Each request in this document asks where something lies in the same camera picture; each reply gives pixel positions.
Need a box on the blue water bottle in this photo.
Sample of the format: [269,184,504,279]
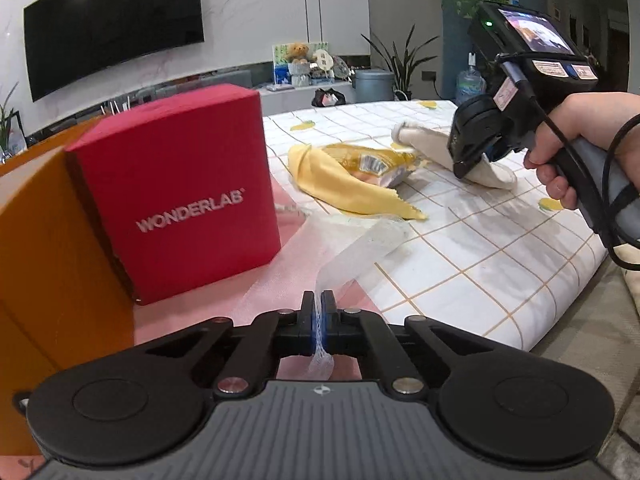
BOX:
[455,52,486,107]

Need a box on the green blue picture board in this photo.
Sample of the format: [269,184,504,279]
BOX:
[271,41,332,87]

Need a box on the red cardboard box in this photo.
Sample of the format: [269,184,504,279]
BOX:
[65,83,282,307]

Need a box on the yellow cloth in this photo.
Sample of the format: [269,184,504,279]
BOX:
[287,142,430,222]

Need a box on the white mesh bag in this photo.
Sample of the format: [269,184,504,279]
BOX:
[304,214,412,382]

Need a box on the small leafy plant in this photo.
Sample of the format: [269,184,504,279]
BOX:
[0,81,27,157]

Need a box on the person's right hand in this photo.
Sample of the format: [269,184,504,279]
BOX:
[525,92,640,209]

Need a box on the black cable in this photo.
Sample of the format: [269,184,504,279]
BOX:
[500,57,640,272]

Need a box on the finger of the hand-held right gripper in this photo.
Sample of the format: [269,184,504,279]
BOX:
[452,152,496,179]

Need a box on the green potted plant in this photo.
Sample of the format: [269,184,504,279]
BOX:
[361,24,442,102]

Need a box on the yellow snack packet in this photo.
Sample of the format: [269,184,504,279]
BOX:
[324,142,427,189]

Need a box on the cream round cloth pad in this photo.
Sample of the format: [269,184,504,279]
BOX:
[391,121,519,191]

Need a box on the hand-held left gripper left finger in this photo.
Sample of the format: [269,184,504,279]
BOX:
[145,290,318,395]

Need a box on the grey lidded trash can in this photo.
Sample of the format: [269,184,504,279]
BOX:
[353,68,396,104]

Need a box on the black curved television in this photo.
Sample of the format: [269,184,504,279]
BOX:
[23,0,206,103]

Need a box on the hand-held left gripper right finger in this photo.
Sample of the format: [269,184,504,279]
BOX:
[322,290,493,395]

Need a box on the lemon print checked tablecloth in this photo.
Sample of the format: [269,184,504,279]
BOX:
[261,100,610,352]

